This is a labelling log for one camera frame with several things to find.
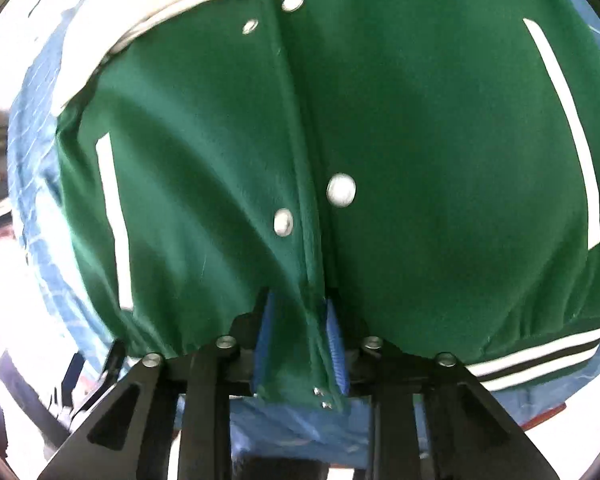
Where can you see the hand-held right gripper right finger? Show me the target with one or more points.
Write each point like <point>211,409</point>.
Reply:
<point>338,347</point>

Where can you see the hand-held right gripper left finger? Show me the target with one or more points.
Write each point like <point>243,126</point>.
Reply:
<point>263,340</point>

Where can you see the green varsity jacket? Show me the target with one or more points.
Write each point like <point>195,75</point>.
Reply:
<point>405,160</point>

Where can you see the blue patterned bed sheet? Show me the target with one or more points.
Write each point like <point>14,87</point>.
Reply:
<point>300,427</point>

